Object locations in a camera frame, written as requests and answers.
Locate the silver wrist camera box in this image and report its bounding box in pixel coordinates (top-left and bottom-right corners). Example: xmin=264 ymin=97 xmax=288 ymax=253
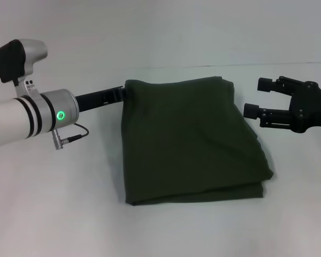
xmin=0 ymin=39 xmax=48 ymax=97

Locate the dark green shirt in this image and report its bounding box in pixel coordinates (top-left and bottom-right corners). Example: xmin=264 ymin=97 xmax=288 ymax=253
xmin=120 ymin=76 xmax=274 ymax=207

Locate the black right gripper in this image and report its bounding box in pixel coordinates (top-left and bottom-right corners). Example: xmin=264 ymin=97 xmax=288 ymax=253
xmin=243 ymin=75 xmax=321 ymax=134

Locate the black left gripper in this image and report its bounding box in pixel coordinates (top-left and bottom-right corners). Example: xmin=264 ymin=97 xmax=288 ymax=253
xmin=74 ymin=85 xmax=128 ymax=114

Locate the black cable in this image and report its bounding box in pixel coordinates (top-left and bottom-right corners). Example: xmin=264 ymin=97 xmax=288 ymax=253
xmin=69 ymin=123 xmax=90 ymax=142

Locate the silver cable connector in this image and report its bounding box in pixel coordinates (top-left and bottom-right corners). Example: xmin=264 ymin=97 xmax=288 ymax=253
xmin=51 ymin=129 xmax=72 ymax=150

